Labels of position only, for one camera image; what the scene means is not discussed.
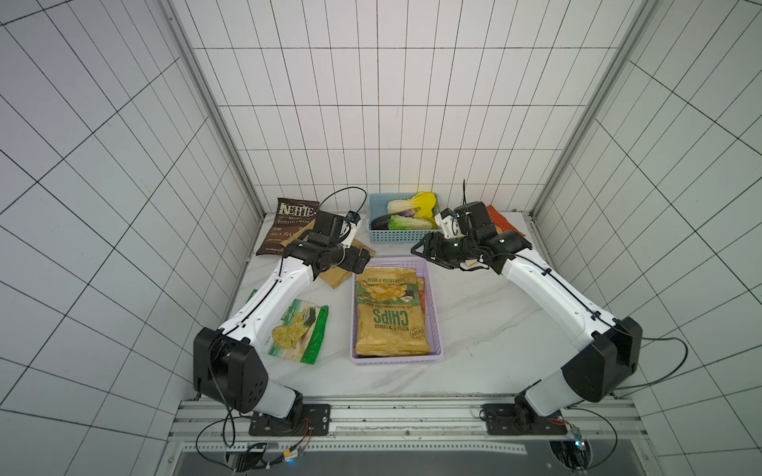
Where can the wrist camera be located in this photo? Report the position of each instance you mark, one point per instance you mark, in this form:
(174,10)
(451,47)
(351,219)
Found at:
(447,221)
(336,230)

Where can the green Chuba cassava chips bag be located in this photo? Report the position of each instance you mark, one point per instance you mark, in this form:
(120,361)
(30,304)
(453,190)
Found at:
(298,336)

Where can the red balsamico tomato chips bag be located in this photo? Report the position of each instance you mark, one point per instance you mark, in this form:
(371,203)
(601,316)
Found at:
(421,284)

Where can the toy eggplant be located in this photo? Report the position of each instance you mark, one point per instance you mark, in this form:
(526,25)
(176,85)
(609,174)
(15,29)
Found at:
(381,222)

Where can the blue kettle cooked chips bag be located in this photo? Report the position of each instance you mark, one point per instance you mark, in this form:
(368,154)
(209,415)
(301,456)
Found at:
(336,276)

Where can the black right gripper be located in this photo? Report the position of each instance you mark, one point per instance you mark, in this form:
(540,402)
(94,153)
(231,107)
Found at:
(438,249)

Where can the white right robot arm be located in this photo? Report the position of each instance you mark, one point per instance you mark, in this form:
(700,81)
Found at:
(607,348)

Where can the green sour cream chips bag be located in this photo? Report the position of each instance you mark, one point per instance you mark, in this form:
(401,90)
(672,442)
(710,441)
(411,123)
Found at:
(391,320)

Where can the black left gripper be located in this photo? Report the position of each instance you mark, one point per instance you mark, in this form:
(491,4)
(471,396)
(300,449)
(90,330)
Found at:
(350,258)

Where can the yellow toy cabbage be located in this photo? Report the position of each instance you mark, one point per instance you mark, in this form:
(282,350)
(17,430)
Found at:
(423,204)

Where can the beige cassava chips bag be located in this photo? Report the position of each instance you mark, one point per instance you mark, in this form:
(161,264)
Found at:
(500,222)

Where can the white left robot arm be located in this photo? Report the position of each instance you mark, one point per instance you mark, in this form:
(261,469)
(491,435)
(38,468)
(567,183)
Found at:
(228,365)

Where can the light blue perforated basket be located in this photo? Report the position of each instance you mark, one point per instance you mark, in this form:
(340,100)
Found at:
(377,207)

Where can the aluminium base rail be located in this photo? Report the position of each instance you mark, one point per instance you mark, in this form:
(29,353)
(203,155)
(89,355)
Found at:
(412,435)

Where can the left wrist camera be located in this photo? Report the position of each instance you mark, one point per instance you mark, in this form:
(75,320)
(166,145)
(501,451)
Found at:
(336,230)

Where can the green toy napa cabbage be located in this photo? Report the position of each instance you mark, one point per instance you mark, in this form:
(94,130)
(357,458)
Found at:
(400,222)

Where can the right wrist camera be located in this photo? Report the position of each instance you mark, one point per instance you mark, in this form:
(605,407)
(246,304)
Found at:
(447,221)

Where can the brown Kettle chips bag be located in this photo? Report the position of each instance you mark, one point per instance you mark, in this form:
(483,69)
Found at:
(291,216)

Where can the white toy cabbage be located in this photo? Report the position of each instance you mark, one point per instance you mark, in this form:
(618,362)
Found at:
(402,207)

